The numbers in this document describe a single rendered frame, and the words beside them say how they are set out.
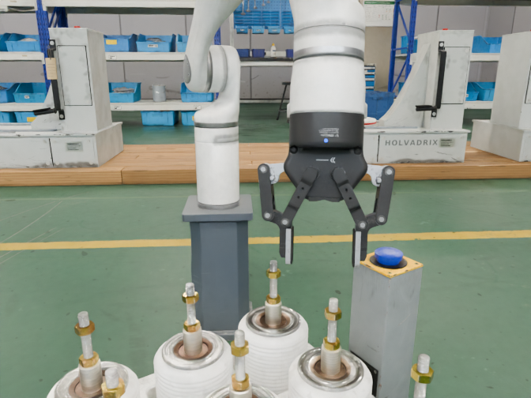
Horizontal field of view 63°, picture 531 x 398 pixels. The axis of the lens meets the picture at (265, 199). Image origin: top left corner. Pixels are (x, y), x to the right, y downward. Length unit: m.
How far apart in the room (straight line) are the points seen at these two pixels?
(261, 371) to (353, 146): 0.33
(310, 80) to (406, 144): 2.18
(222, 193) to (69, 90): 1.78
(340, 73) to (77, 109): 2.25
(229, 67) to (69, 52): 1.77
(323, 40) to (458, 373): 0.76
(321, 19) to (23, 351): 0.93
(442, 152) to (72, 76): 2.07
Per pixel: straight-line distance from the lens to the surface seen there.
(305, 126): 0.42
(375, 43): 6.81
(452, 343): 1.10
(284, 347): 0.58
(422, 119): 2.77
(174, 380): 0.54
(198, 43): 0.84
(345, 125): 0.42
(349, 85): 0.42
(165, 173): 2.38
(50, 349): 1.10
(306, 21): 0.44
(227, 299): 0.98
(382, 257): 0.64
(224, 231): 0.91
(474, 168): 2.70
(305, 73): 0.43
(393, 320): 0.66
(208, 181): 0.90
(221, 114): 0.88
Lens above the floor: 0.58
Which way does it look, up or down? 16 degrees down
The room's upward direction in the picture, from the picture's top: straight up
